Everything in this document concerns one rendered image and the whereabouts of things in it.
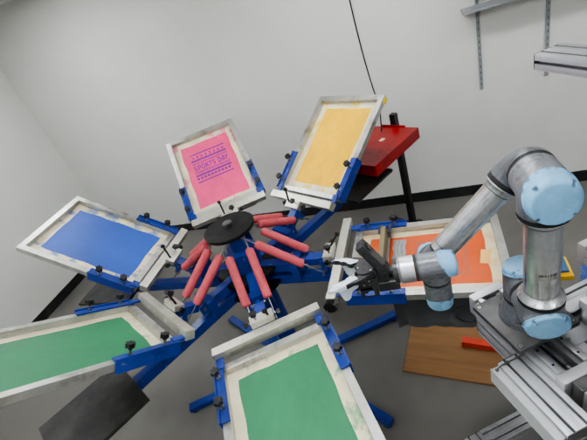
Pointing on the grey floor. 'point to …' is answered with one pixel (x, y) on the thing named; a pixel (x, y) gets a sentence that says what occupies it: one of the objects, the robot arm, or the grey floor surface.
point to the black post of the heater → (404, 178)
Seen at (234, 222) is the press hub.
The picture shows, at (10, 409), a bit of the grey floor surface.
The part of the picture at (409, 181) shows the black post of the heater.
